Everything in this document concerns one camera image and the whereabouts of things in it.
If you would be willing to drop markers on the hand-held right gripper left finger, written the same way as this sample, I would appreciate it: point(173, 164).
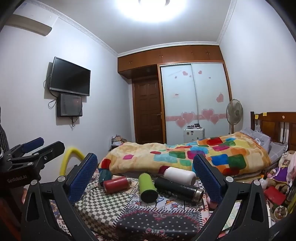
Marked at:
point(82, 177)

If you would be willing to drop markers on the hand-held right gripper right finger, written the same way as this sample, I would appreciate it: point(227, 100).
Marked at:
point(207, 178)

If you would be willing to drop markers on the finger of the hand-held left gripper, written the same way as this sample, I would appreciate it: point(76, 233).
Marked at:
point(33, 143)
point(51, 148)

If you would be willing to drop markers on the white cup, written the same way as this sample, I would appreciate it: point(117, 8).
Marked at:
point(179, 175)

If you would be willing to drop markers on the black steel cup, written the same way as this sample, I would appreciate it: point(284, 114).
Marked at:
point(175, 188)

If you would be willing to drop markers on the red cup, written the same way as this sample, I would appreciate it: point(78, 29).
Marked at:
point(115, 185)

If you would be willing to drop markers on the green cup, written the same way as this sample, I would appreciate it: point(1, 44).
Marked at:
point(146, 186)

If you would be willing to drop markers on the yellow foam tube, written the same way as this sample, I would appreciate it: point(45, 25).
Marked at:
point(69, 151)

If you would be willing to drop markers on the teal bottle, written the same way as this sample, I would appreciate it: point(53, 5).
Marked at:
point(105, 177)

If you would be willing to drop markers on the dark striped cloth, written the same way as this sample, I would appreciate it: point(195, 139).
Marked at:
point(3, 132)

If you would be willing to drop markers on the grey checkered cloth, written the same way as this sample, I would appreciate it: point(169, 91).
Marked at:
point(101, 206)

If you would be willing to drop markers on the small white cabinet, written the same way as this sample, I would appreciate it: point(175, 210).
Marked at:
point(193, 135)

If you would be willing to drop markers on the pile of clothes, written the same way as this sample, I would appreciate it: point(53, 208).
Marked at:
point(118, 139)

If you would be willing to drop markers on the colourful patchwork blanket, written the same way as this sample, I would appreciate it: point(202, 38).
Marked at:
point(161, 150)

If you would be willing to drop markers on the small white plastic bottle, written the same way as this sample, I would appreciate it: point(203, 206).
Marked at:
point(263, 183)

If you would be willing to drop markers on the floral patterned bed sheet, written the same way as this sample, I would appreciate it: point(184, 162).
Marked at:
point(159, 220)

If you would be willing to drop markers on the grey printed pillow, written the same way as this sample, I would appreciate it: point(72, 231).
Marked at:
point(259, 139)

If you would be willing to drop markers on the red box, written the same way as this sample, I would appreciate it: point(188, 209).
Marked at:
point(274, 195)

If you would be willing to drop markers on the standing fan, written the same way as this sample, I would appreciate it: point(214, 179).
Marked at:
point(234, 111)

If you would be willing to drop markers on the grey plaid pillow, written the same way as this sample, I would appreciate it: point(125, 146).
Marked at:
point(277, 150)

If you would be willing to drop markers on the plush toy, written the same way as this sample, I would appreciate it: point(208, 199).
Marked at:
point(283, 169)

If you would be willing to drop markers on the round tin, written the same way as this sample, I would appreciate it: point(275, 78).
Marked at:
point(281, 212)

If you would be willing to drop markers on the wooden bed headboard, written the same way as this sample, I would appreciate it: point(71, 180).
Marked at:
point(272, 126)

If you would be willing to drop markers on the wooden wardrobe frosted sliding doors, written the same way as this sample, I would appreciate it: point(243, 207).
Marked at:
point(192, 92)

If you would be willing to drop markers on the brown wooden door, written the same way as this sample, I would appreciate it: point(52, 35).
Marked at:
point(146, 111)

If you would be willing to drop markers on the white air conditioner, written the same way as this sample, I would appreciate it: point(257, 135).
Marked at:
point(30, 16)

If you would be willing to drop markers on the round ceiling light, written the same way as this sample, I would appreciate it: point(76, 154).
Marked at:
point(151, 9)

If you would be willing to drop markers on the small black wall monitor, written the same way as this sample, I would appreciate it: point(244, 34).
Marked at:
point(70, 104)

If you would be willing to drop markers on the black wall television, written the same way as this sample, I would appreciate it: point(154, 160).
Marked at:
point(69, 77)

